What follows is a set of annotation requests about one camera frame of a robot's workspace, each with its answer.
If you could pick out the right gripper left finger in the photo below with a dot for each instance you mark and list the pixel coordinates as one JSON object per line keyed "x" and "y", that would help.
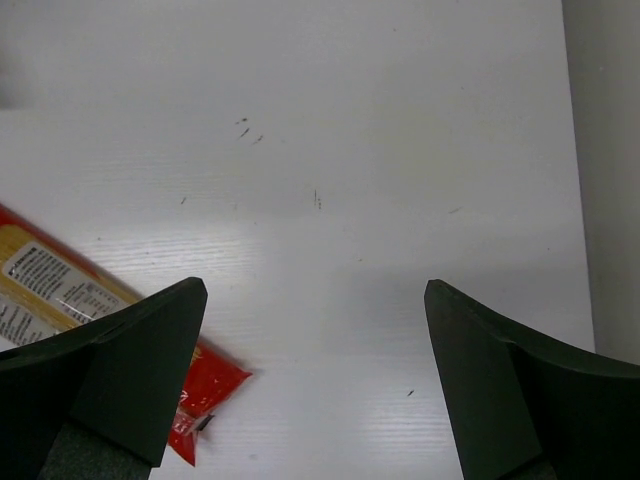
{"x": 98, "y": 401}

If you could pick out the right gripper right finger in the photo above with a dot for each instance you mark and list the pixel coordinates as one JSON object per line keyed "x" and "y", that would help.
{"x": 523, "y": 405}

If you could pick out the red spaghetti pack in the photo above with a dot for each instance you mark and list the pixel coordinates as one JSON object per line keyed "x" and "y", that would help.
{"x": 47, "y": 289}

